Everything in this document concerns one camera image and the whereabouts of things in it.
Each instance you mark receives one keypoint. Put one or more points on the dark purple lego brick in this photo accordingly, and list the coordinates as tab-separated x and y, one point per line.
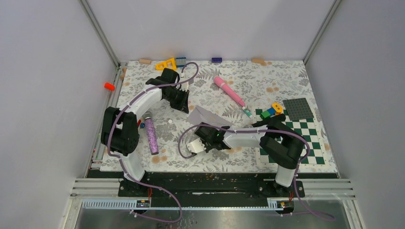
216	60

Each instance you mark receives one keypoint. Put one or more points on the wooden block right back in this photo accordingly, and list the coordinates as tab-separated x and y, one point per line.
259	61

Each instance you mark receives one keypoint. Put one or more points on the floral table mat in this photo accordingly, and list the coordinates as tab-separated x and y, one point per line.
259	86

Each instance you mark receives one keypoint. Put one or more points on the purple glitter microphone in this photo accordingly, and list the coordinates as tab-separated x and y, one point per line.
151	133

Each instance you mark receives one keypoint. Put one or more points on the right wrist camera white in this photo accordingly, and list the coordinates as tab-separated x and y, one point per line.
196	146

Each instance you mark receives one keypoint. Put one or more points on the wooden block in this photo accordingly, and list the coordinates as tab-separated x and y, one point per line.
259	61
145	61

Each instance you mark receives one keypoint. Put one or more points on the pink toy microphone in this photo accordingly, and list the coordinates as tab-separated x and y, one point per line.
229	91

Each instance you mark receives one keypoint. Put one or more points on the black microphone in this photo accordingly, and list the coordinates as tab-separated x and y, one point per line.
274	123

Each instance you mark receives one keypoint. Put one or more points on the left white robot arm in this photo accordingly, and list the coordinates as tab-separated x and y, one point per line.
120	129

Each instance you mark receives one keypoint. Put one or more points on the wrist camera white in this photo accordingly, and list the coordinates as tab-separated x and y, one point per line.
185	82
196	146

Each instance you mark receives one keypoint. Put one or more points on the blue grey lego brick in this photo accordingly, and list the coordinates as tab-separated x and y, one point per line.
180	62

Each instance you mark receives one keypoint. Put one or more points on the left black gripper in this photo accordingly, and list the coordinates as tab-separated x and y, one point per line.
183	105

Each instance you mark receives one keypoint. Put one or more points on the blue red lego car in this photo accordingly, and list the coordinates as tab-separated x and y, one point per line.
141	123

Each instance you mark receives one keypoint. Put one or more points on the yellow triangle toy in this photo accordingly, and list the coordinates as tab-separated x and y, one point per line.
170	64

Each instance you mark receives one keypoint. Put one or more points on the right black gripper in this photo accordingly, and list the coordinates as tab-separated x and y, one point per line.
208	148

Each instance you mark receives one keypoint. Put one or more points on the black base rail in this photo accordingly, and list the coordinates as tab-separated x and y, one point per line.
205	189

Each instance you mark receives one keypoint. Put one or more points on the wooden block left back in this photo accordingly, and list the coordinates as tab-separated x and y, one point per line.
145	61

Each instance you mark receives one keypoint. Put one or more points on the small green white bottle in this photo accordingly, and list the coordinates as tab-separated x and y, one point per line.
247	112

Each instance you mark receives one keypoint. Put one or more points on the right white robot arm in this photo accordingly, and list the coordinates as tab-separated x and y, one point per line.
276	139

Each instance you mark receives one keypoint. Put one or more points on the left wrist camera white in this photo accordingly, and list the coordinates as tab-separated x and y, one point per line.
185	82

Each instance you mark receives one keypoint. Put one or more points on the orange red cylinder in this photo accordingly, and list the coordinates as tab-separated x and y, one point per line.
109	86

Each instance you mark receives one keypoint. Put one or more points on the lego toy on chessboard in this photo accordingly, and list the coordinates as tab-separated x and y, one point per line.
275	109

